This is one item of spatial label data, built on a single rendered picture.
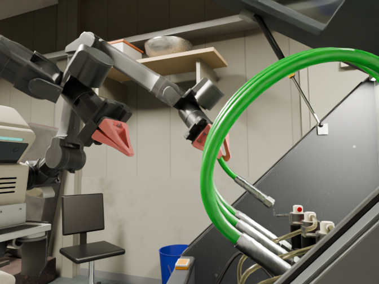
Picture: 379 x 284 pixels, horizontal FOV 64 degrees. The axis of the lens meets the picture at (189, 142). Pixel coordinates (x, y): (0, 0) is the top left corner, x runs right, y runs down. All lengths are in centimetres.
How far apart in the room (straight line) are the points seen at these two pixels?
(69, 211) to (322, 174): 250
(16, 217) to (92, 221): 214
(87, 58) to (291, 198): 62
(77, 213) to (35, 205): 72
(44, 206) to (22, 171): 260
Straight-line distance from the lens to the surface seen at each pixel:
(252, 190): 67
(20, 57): 63
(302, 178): 90
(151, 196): 324
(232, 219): 40
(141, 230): 335
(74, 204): 307
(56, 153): 103
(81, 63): 63
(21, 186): 105
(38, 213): 366
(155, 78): 87
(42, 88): 63
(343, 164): 93
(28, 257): 108
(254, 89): 33
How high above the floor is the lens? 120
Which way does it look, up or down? 5 degrees up
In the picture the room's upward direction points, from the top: 1 degrees counter-clockwise
